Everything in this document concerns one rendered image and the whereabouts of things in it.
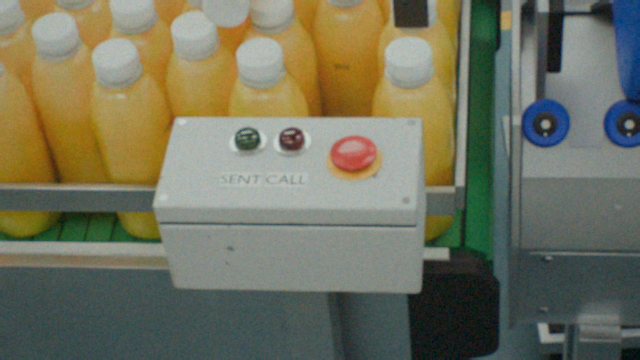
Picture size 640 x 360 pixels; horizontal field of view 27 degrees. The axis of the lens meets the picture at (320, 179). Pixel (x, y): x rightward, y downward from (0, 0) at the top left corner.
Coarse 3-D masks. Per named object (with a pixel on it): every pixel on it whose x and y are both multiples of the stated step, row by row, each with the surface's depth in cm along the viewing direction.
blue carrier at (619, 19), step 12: (624, 0) 121; (636, 0) 111; (624, 12) 121; (636, 12) 111; (624, 24) 121; (636, 24) 111; (624, 36) 121; (636, 36) 111; (624, 48) 121; (636, 48) 111; (624, 60) 121; (636, 60) 112; (624, 72) 121; (636, 72) 114; (624, 84) 120; (636, 84) 115; (636, 96) 118
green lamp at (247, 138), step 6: (240, 132) 104; (246, 132) 104; (252, 132) 104; (258, 132) 104; (234, 138) 104; (240, 138) 104; (246, 138) 103; (252, 138) 103; (258, 138) 104; (240, 144) 104; (246, 144) 103; (252, 144) 103; (258, 144) 104; (246, 150) 104
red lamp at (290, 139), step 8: (288, 128) 104; (296, 128) 104; (280, 136) 103; (288, 136) 103; (296, 136) 103; (304, 136) 104; (280, 144) 103; (288, 144) 103; (296, 144) 103; (304, 144) 104
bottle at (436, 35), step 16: (384, 32) 118; (400, 32) 117; (416, 32) 116; (432, 32) 117; (384, 48) 118; (432, 48) 117; (448, 48) 118; (384, 64) 118; (448, 64) 118; (448, 80) 119
